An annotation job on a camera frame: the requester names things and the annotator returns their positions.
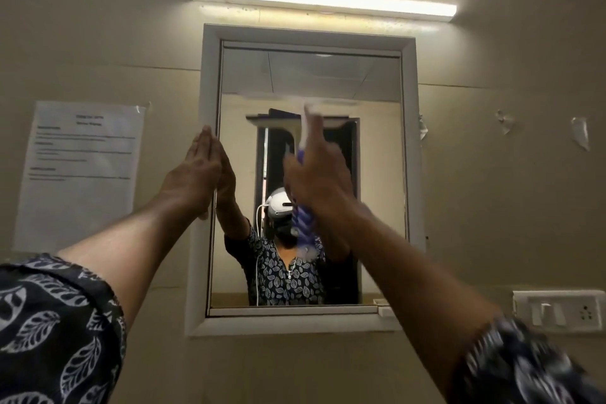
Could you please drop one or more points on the person's left hand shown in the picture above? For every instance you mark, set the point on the person's left hand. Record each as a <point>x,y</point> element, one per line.
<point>191,176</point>

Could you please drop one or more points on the person's right hand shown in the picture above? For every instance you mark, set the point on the person's right hand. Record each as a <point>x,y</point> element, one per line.
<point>322,181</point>

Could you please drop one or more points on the person's right fingers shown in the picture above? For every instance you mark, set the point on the person's right fingers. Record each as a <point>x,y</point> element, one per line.
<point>303,167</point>

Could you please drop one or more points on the person's left fingers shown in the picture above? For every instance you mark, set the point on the person's left fingers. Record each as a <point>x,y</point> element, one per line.
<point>206,148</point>

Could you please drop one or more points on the purple and white squeegee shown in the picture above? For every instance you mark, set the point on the purple and white squeegee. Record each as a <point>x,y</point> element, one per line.
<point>303,223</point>

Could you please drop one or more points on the person's left forearm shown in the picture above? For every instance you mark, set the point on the person's left forearm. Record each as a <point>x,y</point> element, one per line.
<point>128,247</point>

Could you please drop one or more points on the person's right forearm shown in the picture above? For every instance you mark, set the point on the person's right forearm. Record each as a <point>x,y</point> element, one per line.
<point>407,295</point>

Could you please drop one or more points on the torn clear tape piece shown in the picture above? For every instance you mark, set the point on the torn clear tape piece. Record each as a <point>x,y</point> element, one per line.
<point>423,128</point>
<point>504,122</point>
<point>580,134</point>

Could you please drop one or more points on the white paper notice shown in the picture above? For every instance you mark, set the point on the white paper notice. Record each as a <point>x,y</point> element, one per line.
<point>80,171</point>

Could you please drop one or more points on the white tube light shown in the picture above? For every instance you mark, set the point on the white tube light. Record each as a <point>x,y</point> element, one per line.
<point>322,0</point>

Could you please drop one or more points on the dark leaf-print shirt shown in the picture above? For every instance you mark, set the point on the dark leaf-print shirt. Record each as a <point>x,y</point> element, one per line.
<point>47,332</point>

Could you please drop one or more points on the white-framed wall mirror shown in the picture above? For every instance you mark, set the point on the white-framed wall mirror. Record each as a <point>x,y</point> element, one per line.
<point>378,181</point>

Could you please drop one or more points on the white switch and socket board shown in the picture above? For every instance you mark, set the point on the white switch and socket board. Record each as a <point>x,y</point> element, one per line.
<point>558,311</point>

